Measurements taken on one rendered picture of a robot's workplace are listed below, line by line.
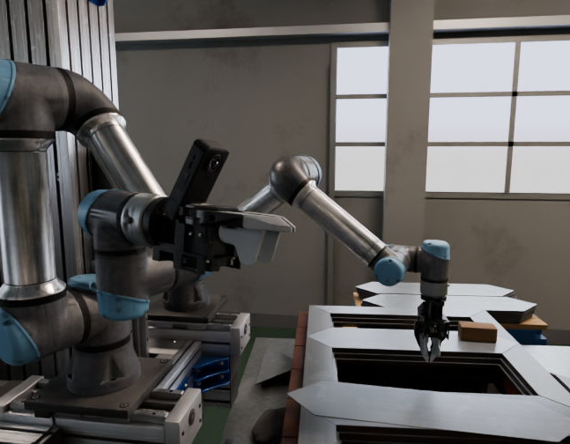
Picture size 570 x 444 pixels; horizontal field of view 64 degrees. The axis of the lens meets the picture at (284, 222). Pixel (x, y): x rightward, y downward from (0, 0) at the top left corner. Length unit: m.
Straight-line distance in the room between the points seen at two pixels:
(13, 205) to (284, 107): 3.09
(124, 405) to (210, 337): 0.53
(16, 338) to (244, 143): 3.14
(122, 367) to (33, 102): 0.55
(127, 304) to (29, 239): 0.27
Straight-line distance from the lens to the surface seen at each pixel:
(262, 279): 4.00
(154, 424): 1.06
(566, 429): 1.39
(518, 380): 1.62
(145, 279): 0.73
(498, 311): 2.21
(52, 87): 0.92
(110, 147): 0.90
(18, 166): 0.91
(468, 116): 3.85
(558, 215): 4.11
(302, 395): 1.35
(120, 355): 1.06
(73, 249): 1.22
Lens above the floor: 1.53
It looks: 9 degrees down
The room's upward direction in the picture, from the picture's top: straight up
